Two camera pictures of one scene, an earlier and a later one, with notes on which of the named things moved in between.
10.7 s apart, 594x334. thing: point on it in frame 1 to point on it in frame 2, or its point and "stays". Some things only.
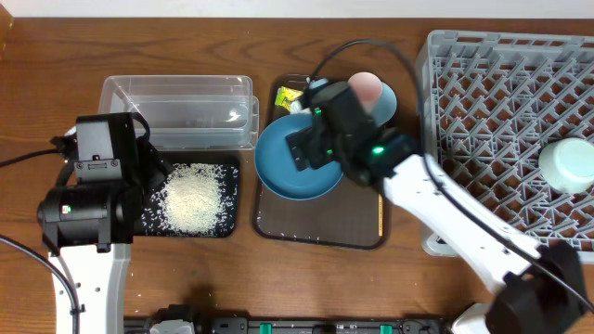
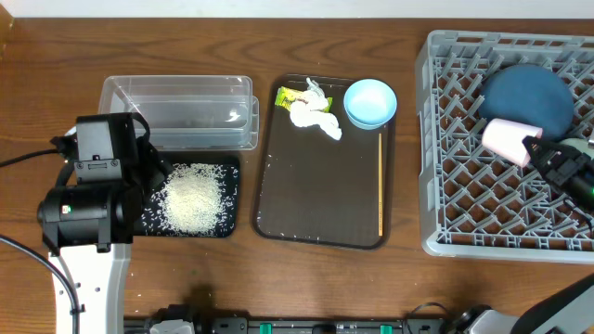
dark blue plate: (276, 164) to (530, 95)
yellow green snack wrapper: (286, 96) stays
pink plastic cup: (368, 86) to (505, 137)
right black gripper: (304, 152) to (562, 165)
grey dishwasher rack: (490, 103) stays
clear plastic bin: (187, 112) stays
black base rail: (211, 324) stays
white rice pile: (192, 199) stays
